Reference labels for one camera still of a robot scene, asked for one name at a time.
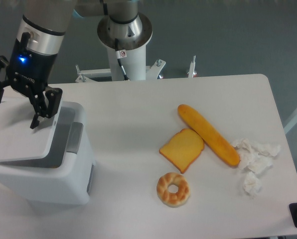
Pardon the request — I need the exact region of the braided ring bread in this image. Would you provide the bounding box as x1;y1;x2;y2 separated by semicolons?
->
156;172;191;208

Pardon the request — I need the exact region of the yellow toast slice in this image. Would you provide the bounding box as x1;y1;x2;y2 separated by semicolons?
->
159;128;204;174

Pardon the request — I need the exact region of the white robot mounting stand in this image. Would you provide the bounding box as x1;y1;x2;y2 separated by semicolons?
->
76;13;166;82

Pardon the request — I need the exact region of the long orange baguette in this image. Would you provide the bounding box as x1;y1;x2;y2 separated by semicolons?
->
177;104;240;167

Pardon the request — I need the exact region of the large crumpled white tissue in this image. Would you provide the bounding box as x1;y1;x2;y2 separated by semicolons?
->
231;138;281;175

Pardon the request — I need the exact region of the white trash can lid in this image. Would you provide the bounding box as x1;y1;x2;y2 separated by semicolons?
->
0;97;59;162

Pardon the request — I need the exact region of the white trash can body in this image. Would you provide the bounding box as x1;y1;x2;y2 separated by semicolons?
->
0;102;95;205

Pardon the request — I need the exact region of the small crumpled white tissue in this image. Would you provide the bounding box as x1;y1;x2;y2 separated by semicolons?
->
243;172;262;198

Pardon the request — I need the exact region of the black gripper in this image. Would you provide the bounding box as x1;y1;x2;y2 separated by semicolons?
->
0;32;63;129

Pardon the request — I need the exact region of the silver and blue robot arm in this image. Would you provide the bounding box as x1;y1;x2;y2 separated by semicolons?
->
0;0;145;128

